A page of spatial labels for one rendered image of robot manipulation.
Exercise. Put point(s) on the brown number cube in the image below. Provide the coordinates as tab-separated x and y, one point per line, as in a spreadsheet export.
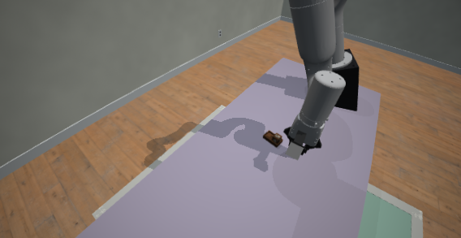
276	138

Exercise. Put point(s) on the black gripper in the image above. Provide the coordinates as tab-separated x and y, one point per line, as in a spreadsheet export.
312	139

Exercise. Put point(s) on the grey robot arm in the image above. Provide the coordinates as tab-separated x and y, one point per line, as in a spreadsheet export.
315	29

